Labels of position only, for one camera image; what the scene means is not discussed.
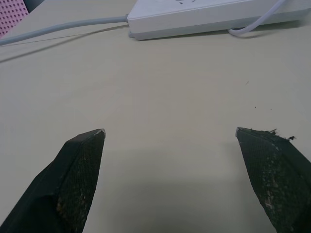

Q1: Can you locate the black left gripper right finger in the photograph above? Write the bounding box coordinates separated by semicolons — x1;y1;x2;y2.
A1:
235;127;311;233

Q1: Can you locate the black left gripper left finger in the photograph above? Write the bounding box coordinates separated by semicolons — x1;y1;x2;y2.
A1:
0;128;106;233

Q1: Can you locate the white power strip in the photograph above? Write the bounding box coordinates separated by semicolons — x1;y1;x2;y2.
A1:
127;0;311;41

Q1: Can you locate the grey power strip cable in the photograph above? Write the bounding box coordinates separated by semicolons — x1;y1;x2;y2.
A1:
0;15;129;47

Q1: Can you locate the white plug cable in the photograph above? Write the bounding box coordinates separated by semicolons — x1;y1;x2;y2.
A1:
227;0;285;38

